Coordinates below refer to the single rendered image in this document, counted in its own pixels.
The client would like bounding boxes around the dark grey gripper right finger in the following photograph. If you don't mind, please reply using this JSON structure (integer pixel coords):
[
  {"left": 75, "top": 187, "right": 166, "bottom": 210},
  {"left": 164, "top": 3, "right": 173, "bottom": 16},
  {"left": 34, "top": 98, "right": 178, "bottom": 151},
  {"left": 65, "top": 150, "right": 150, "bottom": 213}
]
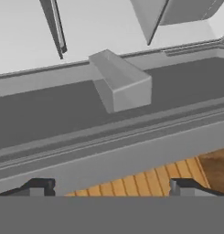
[{"left": 169, "top": 177, "right": 224, "bottom": 197}]

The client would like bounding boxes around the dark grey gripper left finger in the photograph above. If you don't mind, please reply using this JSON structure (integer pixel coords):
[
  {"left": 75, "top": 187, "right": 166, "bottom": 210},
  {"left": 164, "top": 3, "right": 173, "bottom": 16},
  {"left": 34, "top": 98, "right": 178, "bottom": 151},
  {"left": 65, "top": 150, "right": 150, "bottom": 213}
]
[{"left": 0, "top": 177, "right": 57, "bottom": 197}]

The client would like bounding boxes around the grey box-shaped door bin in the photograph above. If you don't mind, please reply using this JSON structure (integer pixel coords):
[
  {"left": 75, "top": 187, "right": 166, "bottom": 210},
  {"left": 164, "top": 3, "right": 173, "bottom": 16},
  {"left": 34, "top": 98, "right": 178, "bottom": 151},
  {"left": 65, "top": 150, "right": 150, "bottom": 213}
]
[{"left": 88, "top": 48, "right": 154, "bottom": 114}]

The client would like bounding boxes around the dark grey door edge strip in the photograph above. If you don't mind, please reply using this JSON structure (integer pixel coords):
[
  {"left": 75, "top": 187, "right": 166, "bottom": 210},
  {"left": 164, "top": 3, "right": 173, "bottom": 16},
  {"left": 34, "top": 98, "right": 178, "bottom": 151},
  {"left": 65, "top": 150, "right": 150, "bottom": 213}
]
[{"left": 38, "top": 0, "right": 69, "bottom": 60}]

